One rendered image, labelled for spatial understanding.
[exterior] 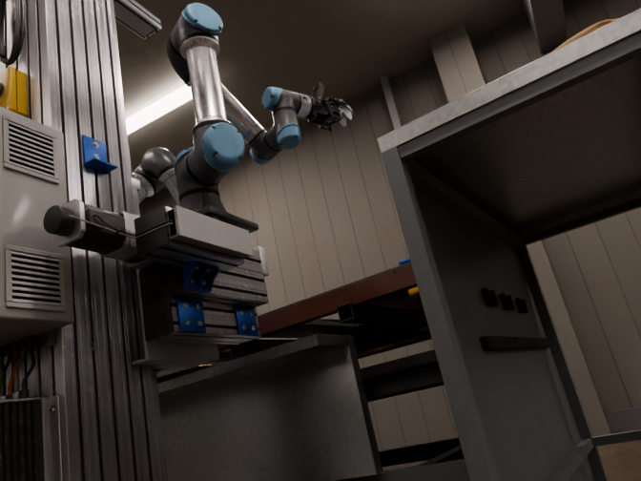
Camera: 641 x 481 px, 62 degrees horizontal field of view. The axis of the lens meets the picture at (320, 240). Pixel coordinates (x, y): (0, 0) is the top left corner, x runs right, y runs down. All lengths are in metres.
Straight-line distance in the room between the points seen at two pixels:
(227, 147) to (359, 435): 0.86
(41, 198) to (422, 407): 3.55
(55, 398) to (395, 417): 3.46
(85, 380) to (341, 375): 0.69
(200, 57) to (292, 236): 3.50
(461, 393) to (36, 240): 0.92
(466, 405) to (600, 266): 3.17
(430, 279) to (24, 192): 0.87
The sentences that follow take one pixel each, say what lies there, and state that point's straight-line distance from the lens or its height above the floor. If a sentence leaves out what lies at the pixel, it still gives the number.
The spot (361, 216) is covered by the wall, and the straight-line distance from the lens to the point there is 4.69.
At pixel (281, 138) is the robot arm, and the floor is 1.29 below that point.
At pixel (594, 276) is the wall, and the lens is 4.20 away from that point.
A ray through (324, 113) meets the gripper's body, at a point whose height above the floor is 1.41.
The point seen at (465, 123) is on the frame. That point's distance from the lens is 1.20.
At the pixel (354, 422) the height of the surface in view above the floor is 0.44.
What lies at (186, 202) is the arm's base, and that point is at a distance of 1.52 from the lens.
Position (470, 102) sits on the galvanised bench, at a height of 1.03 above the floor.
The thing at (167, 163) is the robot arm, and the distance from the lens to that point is 2.05.
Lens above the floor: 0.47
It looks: 18 degrees up
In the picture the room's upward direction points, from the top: 12 degrees counter-clockwise
